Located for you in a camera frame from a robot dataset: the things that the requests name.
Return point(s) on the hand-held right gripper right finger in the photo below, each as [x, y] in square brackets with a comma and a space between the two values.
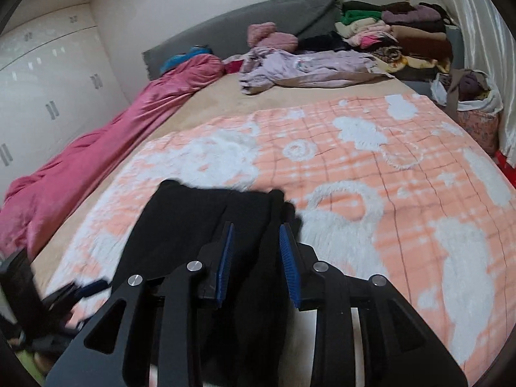
[288, 268]

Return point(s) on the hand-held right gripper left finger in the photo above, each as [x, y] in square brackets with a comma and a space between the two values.
[225, 268]

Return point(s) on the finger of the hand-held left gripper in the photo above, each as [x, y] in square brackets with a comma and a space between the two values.
[76, 292]

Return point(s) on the black printed t-shirt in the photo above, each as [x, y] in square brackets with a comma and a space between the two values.
[181, 225]

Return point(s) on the person's left forearm green sleeve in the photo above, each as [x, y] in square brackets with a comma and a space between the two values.
[28, 363]

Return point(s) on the white bag of clothes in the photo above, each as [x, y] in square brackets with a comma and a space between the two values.
[471, 86]

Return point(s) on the pile of folded clothes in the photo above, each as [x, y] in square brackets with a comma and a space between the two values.
[403, 32]

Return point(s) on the orange and white plush blanket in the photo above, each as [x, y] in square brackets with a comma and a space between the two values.
[383, 161]

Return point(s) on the pink duvet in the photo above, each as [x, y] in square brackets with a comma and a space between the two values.
[100, 141]

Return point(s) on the beige bed sheet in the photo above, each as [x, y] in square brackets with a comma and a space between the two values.
[225, 100]

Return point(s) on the red cloth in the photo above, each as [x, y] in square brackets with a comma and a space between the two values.
[233, 66]

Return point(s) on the lilac garment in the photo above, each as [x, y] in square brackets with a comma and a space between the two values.
[306, 66]

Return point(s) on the white wardrobe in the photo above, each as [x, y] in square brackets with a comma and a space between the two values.
[52, 88]

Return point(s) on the blue cloth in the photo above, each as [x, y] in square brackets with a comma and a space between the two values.
[185, 56]

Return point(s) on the fluffy pink cushion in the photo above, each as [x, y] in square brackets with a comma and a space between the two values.
[260, 32]
[280, 41]

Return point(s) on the black crumpled garment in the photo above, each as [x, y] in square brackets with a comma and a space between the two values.
[322, 42]

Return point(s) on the pink floral hamper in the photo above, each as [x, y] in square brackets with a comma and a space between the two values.
[479, 129]

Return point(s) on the red object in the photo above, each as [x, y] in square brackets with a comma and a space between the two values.
[507, 167]

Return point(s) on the grey covered headboard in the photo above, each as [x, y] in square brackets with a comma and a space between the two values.
[242, 20]

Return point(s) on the grey padded board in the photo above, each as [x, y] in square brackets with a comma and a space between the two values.
[453, 46]

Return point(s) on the white satin curtain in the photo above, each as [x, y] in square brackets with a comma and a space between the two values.
[483, 28]

